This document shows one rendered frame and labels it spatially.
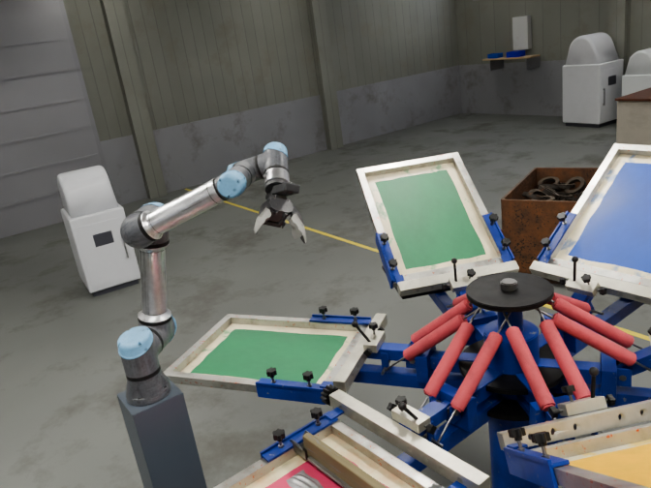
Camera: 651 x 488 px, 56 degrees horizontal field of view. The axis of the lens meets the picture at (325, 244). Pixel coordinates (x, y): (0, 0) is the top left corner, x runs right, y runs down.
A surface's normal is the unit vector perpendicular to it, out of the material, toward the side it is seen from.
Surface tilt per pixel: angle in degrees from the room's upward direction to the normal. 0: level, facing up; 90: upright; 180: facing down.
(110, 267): 90
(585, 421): 58
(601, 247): 32
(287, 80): 90
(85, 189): 71
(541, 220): 90
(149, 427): 90
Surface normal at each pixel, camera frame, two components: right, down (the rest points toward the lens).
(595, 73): -0.84, 0.29
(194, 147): 0.57, 0.20
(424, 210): -0.04, -0.62
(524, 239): -0.54, 0.35
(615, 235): -0.53, -0.63
